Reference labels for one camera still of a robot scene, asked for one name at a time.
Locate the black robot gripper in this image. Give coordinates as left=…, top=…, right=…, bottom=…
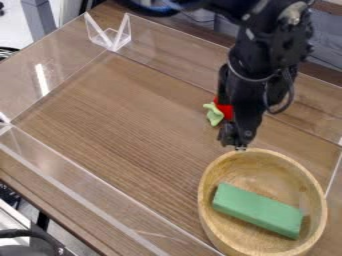
left=214, top=43, right=297, bottom=151

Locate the green rectangular block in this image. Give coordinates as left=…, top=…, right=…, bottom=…
left=210, top=183, right=303, bottom=239

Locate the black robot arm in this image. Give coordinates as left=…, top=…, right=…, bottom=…
left=184, top=0, right=313, bottom=150

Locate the brown wooden bowl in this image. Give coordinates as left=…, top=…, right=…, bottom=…
left=197, top=148, right=327, bottom=256

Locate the red plush strawberry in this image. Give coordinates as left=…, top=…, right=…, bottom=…
left=202, top=98, right=233, bottom=127

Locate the black cable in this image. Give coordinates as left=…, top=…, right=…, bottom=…
left=261, top=66, right=297, bottom=115

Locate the black clamp bracket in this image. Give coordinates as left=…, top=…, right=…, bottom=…
left=0, top=225, right=78, bottom=256

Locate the grey table leg post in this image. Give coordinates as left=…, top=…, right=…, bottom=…
left=19, top=0, right=56, bottom=41

